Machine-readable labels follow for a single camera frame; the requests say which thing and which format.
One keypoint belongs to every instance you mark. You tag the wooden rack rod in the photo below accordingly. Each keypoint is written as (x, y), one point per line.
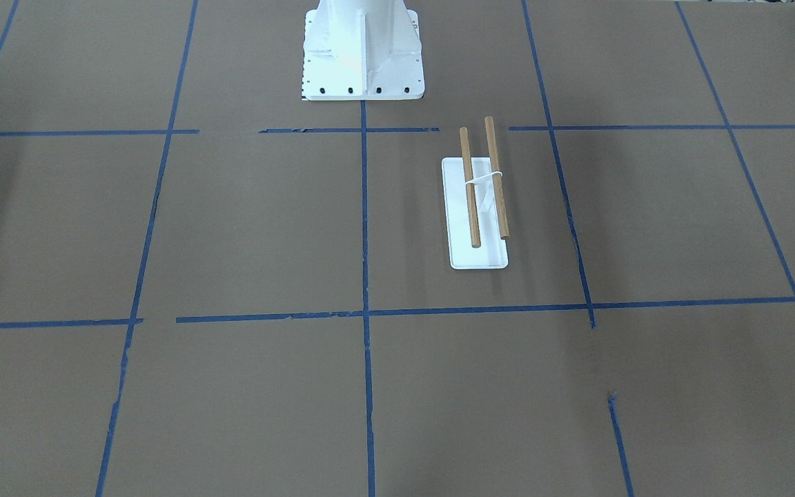
(497, 178)
(469, 188)

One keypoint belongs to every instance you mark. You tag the white towel rack stand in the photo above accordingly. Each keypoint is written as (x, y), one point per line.
(492, 252)

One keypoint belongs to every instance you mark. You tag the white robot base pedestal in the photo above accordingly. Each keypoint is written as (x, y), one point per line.
(362, 50)

